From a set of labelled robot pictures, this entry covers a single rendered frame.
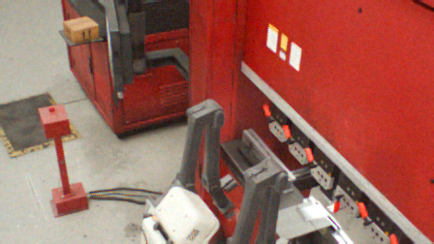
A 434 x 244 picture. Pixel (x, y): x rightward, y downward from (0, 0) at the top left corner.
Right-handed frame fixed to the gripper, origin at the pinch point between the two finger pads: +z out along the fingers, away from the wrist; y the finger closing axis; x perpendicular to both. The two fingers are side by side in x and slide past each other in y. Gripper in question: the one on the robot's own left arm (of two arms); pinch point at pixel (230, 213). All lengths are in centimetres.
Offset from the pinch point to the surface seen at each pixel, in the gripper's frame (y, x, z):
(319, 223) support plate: -25.4, -29.7, 14.7
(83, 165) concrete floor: 194, 63, 80
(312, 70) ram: 1, -64, -42
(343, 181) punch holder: -33, -45, -11
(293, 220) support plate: -18.0, -21.0, 10.2
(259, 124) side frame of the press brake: 64, -49, 31
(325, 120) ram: -13, -55, -27
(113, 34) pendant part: 87, -8, -61
